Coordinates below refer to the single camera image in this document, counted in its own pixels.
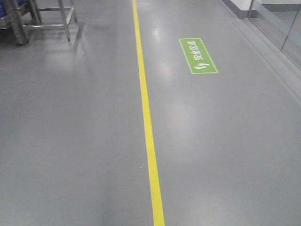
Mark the stainless steel frame stand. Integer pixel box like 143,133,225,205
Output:
0,0,77,45

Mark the green floor safety sign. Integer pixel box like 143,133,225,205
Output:
179,38,219,74

